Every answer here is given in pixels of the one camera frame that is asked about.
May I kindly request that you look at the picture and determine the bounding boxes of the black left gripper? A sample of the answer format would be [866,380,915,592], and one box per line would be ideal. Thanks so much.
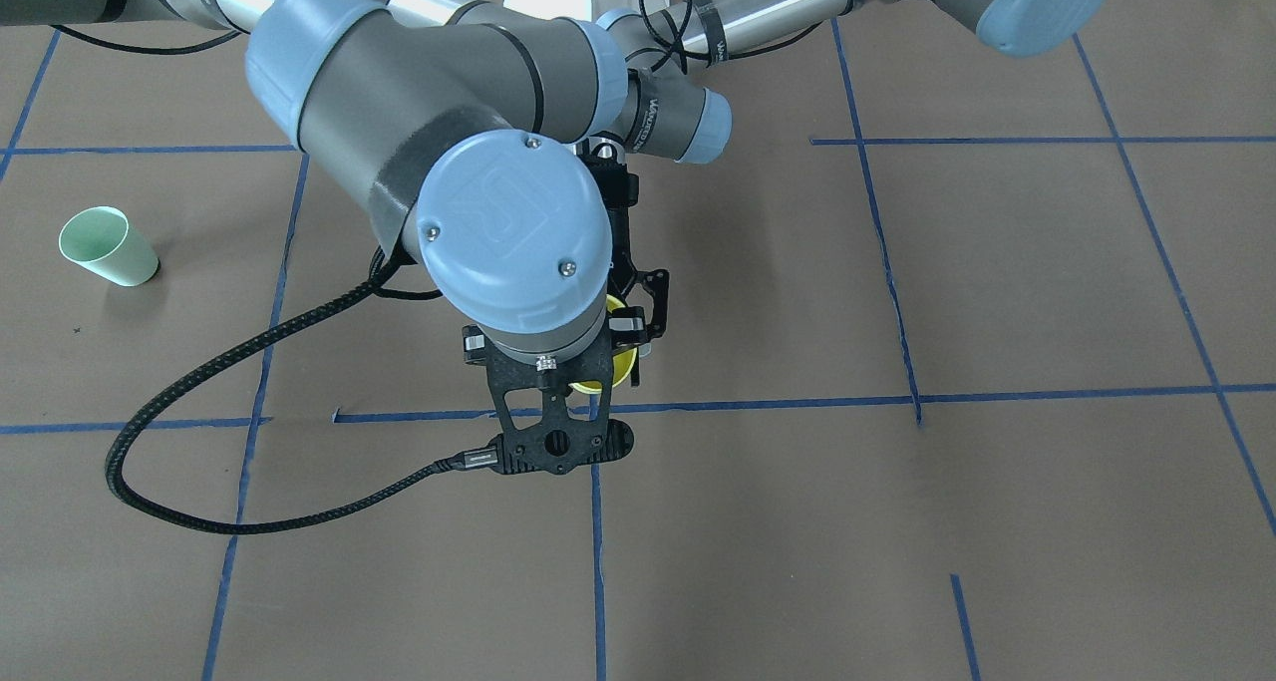
[578,139,670,360]

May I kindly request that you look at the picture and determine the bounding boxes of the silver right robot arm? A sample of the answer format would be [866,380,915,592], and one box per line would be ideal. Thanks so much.
[3,0,628,363]

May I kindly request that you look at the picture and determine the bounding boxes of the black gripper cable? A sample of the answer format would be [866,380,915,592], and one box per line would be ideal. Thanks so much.
[628,0,828,74]
[105,247,499,536]

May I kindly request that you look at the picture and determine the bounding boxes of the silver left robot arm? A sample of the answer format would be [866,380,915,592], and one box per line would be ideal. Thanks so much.
[581,0,1104,357]

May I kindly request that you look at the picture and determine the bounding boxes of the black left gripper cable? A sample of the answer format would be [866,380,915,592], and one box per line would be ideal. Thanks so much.
[628,0,828,74]

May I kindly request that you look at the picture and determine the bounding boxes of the yellow plastic cup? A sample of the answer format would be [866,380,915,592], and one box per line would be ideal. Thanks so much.
[569,295,638,395]

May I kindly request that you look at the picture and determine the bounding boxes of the light green plastic cup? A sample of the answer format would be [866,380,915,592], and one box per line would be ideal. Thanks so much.
[57,205,160,287]

